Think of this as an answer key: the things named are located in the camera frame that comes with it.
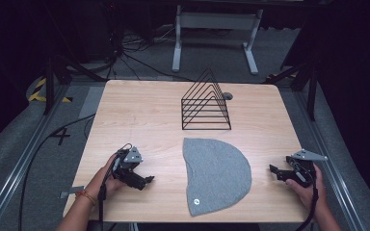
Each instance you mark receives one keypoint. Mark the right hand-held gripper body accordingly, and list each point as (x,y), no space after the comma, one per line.
(303,171)

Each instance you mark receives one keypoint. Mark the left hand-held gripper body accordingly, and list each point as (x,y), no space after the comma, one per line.
(129,166)

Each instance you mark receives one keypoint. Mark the grey knit beanie hat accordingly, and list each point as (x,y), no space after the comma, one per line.
(216,176)

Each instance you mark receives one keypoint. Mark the person's right hand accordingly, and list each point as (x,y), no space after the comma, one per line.
(314,195)

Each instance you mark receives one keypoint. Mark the person's left hand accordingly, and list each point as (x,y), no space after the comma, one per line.
(101,184)

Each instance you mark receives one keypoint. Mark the grey tape strip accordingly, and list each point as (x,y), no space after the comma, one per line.
(72,191)

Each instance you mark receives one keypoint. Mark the black metal stand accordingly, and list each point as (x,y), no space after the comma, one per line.
(311,89)
(49,86)

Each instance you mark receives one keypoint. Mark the small grey round object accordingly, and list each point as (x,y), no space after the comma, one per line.
(228,96)

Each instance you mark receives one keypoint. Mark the yellow and black floor tape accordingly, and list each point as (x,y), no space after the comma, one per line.
(37,94)

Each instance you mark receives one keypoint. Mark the aluminium floor rail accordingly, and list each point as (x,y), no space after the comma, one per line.
(16,166)
(330,154)

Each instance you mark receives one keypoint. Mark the white metal stand frame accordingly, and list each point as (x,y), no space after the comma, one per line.
(216,20)

